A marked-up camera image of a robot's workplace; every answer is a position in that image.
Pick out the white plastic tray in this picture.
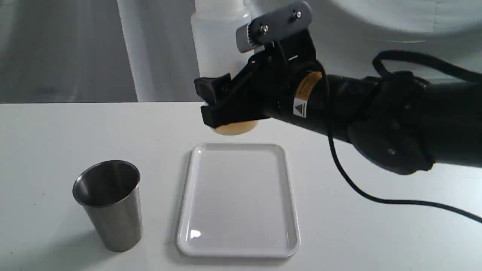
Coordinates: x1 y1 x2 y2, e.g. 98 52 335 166
176 143 301 259

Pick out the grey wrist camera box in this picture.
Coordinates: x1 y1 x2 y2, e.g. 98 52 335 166
235 1 312 53

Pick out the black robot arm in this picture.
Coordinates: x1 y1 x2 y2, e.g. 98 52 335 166
194 29 482 175

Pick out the stainless steel cup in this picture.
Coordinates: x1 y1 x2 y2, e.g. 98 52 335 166
72 160 143 252

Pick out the black camera cable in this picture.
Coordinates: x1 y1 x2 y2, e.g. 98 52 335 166
273 41 482 224

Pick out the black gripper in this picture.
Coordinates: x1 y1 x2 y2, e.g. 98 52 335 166
194 30 328 129

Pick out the clear plastic squeeze bottle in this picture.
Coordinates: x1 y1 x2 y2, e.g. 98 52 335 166
190 0 260 136

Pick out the grey fabric backdrop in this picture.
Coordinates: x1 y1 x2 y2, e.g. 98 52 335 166
0 0 481 104

